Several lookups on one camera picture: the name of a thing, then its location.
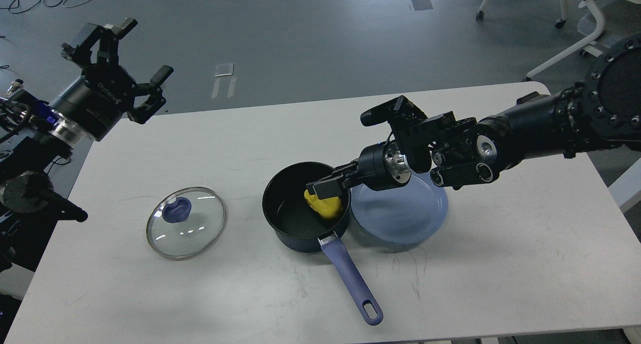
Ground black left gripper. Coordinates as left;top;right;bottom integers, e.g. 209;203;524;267
50;18;174;141

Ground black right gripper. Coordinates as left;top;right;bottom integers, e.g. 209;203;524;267
306;143;412;199

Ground yellow potato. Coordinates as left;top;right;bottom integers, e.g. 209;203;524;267
303;190;343;220

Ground glass pot lid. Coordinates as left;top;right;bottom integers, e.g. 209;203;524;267
146;186;227;260

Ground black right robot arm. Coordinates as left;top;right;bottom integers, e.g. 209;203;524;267
306;34;640;199

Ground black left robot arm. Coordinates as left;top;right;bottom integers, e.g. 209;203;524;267
1;18;174;222

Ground dark blue saucepan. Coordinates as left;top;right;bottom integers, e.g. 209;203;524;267
262;161;383;325

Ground blue plate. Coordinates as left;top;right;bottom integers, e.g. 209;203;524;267
351;173;449;246

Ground black box at left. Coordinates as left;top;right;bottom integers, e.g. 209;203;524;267
1;205;55;271

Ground white chair legs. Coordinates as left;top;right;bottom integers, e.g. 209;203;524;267
475;0;569;30

